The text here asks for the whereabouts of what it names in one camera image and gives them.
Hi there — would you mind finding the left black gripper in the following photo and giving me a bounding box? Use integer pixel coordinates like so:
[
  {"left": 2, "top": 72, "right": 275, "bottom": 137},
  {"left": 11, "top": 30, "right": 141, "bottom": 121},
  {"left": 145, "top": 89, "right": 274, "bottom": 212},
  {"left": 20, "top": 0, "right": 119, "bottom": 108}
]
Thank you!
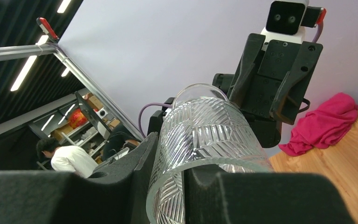
[{"left": 213, "top": 33, "right": 324, "bottom": 148}]

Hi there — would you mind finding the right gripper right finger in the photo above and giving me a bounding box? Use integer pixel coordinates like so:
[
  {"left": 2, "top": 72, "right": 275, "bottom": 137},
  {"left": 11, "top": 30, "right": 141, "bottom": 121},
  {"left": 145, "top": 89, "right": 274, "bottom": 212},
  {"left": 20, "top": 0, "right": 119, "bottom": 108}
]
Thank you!
[{"left": 183, "top": 165, "right": 354, "bottom": 224}]

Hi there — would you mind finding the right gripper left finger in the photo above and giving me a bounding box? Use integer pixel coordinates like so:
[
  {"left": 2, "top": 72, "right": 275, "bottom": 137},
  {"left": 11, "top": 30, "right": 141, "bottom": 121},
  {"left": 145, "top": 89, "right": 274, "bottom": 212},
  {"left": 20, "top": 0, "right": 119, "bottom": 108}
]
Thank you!
[{"left": 0, "top": 133, "right": 158, "bottom": 224}]

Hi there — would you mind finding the clear wine glass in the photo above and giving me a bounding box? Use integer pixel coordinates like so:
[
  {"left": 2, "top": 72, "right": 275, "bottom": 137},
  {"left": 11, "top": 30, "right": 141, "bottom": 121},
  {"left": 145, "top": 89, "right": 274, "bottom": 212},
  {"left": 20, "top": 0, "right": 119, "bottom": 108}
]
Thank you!
[{"left": 145, "top": 84, "right": 273, "bottom": 224}]

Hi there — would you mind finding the person in white shirt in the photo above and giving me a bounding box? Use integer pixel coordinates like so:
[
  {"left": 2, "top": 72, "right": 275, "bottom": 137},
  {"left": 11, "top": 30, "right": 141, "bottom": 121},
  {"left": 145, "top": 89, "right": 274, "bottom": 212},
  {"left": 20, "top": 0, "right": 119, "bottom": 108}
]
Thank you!
[{"left": 36, "top": 137, "right": 98, "bottom": 178}]

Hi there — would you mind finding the pink cloth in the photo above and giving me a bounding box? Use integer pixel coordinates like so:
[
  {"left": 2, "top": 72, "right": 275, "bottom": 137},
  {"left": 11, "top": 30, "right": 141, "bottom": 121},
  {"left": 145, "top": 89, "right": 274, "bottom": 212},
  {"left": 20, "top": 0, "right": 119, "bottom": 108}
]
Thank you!
[{"left": 279, "top": 92, "right": 358, "bottom": 156}]

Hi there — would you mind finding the background storage shelf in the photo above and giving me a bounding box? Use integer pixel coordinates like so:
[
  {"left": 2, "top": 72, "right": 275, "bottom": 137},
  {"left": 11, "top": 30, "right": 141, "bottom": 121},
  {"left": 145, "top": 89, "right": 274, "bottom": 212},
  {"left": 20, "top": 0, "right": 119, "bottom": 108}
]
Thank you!
[{"left": 29, "top": 92, "right": 120, "bottom": 164}]

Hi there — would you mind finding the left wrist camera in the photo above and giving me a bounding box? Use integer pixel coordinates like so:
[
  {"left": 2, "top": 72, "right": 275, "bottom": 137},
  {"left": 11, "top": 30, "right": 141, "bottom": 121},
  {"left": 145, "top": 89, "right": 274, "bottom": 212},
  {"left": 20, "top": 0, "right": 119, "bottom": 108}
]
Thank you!
[{"left": 261, "top": 0, "right": 327, "bottom": 45}]

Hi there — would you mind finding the red handled clamp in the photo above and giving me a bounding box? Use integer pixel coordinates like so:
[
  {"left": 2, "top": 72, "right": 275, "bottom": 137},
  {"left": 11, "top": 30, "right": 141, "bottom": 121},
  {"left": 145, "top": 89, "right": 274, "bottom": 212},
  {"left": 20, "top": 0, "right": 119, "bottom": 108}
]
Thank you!
[{"left": 36, "top": 17, "right": 59, "bottom": 43}]

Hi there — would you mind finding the aluminium frame rail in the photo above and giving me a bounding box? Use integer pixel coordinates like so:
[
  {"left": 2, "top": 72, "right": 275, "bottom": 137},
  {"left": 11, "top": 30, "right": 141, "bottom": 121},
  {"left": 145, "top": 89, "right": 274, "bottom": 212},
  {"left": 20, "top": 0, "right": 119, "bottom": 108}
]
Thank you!
[{"left": 0, "top": 43, "right": 129, "bottom": 135}]

